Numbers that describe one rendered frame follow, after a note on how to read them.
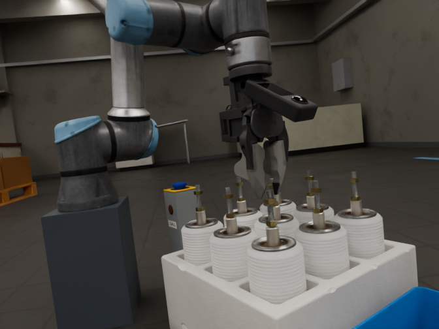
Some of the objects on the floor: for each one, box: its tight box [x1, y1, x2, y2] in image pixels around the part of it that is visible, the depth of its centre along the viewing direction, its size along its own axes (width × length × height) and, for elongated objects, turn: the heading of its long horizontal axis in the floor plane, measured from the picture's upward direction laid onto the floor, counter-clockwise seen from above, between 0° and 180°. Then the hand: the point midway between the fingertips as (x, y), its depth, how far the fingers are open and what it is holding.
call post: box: [164, 189, 198, 253], centre depth 95 cm, size 7×7×31 cm
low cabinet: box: [236, 103, 364, 157], centre depth 670 cm, size 164×203×78 cm
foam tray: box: [161, 240, 418, 329], centre depth 75 cm, size 39×39×18 cm
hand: (270, 188), depth 57 cm, fingers open, 3 cm apart
